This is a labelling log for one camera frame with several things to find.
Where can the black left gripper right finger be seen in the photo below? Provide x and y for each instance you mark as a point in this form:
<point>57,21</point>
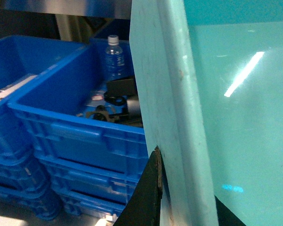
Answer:
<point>228,216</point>

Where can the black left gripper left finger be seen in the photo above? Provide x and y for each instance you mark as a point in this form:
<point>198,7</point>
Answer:
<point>144,207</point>

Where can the light turquoise plastic bin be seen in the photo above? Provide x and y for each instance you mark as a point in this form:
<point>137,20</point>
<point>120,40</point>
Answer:
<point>210,81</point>

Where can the blue plastic crate with parts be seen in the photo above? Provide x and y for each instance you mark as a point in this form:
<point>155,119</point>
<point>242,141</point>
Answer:
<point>94,165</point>

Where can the blue plastic crate left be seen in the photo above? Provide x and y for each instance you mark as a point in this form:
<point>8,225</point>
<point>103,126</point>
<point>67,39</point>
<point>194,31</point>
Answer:
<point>24,182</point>

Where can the clear water bottle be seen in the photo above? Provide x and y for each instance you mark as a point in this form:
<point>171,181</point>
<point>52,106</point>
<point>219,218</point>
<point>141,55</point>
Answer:
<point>114,58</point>

